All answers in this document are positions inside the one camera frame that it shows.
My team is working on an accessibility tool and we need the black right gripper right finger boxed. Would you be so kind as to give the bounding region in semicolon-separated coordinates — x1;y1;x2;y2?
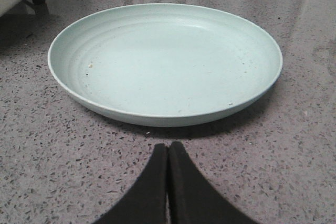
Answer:
167;142;255;223

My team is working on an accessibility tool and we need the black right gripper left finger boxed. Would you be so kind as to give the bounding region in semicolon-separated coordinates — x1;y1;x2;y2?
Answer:
95;144;168;224

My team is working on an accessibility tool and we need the light green round plate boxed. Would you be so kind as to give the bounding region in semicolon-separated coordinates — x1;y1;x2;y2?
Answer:
48;3;283;127

